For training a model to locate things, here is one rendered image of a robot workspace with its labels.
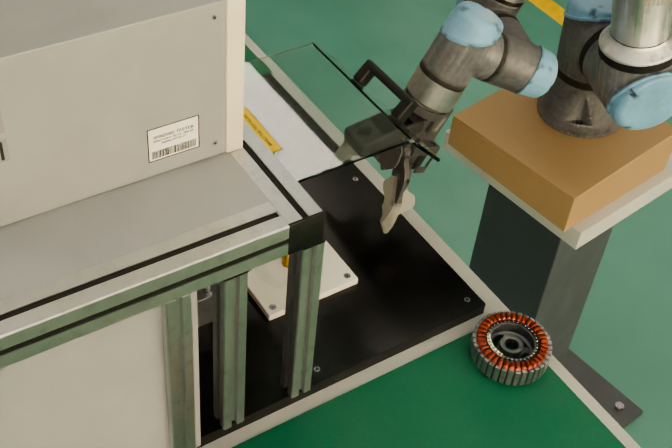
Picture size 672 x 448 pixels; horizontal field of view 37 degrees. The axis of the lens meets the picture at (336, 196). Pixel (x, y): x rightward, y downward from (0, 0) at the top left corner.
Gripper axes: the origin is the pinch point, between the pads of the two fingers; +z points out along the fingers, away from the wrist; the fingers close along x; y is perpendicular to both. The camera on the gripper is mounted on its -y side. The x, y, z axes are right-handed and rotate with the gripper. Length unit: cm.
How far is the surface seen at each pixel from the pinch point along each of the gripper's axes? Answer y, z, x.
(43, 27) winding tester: -63, -28, -1
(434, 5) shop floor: 168, 32, 124
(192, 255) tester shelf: -50, -14, -20
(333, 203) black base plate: 1.9, 4.3, 4.1
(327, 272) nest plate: -8.4, 5.9, -8.4
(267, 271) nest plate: -15.0, 9.4, -3.8
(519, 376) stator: 1.4, -1.6, -37.3
